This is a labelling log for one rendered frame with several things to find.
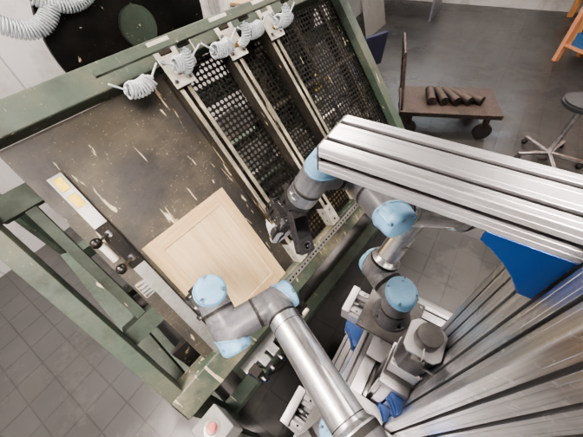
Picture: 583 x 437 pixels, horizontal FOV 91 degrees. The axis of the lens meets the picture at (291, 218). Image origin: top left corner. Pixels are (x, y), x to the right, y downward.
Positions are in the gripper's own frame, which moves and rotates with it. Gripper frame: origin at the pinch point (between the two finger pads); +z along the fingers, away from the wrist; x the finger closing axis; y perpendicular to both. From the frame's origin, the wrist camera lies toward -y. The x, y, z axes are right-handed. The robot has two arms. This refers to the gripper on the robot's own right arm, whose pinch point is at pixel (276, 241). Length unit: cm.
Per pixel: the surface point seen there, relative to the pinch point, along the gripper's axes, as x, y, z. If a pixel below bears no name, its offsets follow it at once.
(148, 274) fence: 29, 21, 52
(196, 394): 24, -28, 79
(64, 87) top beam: 39, 80, 11
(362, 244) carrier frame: -139, 9, 108
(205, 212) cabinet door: 0, 39, 44
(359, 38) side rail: -127, 114, -3
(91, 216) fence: 42, 45, 38
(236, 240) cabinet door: -12, 24, 53
